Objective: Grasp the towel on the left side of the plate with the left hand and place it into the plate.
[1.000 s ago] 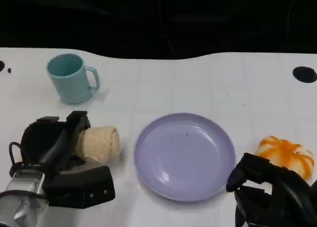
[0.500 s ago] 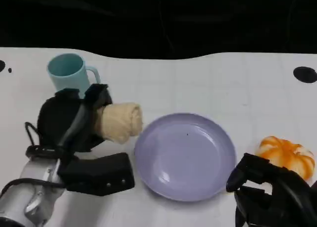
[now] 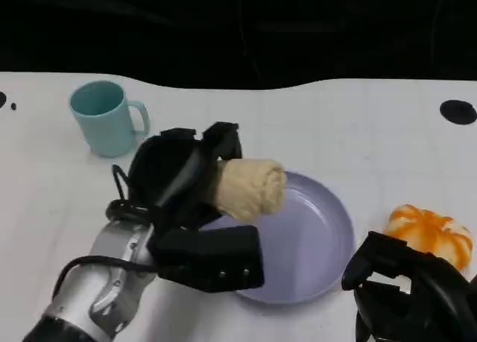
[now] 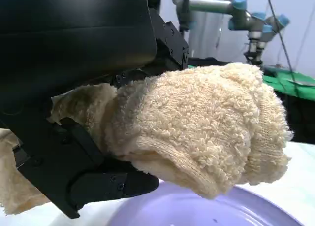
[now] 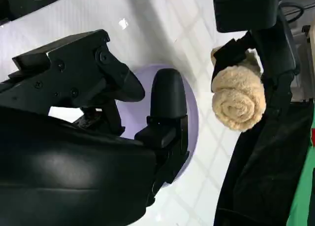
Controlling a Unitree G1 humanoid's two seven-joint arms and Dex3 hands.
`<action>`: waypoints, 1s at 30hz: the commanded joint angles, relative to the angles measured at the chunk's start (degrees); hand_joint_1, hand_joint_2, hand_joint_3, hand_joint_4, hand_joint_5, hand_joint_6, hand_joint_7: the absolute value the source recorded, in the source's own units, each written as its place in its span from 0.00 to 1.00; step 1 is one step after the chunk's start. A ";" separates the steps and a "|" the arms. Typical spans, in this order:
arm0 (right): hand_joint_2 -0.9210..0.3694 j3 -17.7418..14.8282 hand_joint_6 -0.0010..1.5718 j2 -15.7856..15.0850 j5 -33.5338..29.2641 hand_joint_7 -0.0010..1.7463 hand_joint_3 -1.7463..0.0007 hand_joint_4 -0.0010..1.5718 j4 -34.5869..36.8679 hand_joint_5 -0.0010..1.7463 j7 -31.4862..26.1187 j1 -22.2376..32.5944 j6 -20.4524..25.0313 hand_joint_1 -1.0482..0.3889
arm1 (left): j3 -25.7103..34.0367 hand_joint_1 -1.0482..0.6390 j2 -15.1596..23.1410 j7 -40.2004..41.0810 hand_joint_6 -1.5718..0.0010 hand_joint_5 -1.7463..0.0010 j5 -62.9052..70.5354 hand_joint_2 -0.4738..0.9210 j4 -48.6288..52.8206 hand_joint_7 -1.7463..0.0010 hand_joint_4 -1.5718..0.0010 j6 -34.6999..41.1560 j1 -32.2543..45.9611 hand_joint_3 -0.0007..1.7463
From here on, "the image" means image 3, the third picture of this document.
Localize black looping arm cable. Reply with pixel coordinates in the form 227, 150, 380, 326
51, 255, 159, 302

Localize round black table grommet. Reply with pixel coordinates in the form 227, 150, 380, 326
439, 99, 477, 126

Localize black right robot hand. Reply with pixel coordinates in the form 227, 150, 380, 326
341, 230, 477, 342

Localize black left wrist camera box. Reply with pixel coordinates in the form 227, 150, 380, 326
148, 225, 266, 294

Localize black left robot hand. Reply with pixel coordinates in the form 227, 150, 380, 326
125, 121, 244, 232

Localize beige towel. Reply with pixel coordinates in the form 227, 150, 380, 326
214, 157, 288, 222

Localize black wrist cable bundle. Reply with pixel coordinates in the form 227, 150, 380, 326
105, 164, 159, 226

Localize lilac plate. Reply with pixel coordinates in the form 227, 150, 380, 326
200, 170, 356, 306

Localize pale green mug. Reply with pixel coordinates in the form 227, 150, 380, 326
69, 80, 152, 159

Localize orange and white bread roll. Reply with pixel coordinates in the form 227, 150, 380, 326
383, 203, 473, 271

